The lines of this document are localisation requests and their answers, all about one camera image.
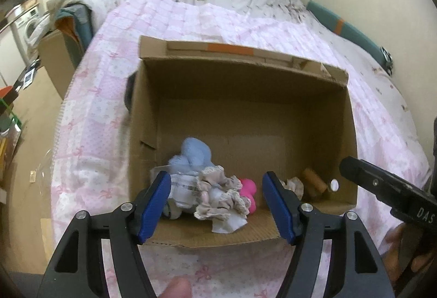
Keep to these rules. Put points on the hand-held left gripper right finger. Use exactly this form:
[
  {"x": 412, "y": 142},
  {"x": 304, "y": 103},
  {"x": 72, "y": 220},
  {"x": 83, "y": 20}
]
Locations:
[{"x": 280, "y": 209}]

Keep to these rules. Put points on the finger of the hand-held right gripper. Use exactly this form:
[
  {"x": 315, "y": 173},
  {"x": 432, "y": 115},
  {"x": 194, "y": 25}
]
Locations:
[{"x": 375, "y": 180}]

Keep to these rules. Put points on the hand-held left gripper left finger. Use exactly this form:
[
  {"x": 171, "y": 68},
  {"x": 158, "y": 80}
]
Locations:
[{"x": 153, "y": 209}]

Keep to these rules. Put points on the pink toy duck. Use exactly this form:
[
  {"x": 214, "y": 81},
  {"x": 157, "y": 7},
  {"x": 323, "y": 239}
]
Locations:
[{"x": 249, "y": 189}]

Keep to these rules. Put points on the grey white striped sock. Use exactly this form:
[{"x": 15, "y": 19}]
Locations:
[{"x": 184, "y": 189}]

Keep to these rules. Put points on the brown fuzzy sock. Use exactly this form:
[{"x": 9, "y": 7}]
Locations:
[{"x": 218, "y": 178}]

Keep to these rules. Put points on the person's right hand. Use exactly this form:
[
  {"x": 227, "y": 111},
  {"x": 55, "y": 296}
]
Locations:
[{"x": 395, "y": 250}]

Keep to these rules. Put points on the person's left hand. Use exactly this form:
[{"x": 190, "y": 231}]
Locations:
[{"x": 176, "y": 289}]

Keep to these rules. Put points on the cream beige sock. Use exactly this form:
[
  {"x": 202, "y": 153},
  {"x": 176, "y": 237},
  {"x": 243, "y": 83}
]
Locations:
[{"x": 294, "y": 187}]

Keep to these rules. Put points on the light blue plush toy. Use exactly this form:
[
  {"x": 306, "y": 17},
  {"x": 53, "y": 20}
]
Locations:
[{"x": 194, "y": 151}]

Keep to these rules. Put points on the dark grey cloth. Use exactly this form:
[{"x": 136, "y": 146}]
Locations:
[{"x": 129, "y": 93}]

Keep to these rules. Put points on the teal bolster with orange band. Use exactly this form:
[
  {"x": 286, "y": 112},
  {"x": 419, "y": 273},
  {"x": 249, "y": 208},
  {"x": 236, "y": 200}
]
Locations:
[{"x": 355, "y": 33}]

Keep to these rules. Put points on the tall cardboard box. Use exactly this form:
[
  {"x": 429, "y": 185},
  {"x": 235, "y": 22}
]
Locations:
[{"x": 56, "y": 59}]

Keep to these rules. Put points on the printed paper sheet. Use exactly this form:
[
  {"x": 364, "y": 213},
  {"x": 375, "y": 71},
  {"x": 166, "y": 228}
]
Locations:
[{"x": 29, "y": 77}]

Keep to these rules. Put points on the red box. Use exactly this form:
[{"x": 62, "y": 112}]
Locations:
[{"x": 8, "y": 95}]

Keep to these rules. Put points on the pink patterned blanket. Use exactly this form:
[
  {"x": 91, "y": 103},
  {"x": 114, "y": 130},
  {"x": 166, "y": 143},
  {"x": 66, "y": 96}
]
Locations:
[{"x": 239, "y": 28}]

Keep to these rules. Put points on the teal and orange cloth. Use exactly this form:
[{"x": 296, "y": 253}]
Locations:
[{"x": 76, "y": 28}]

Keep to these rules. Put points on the white washing machine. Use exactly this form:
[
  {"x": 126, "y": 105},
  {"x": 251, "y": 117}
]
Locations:
[{"x": 31, "y": 30}]

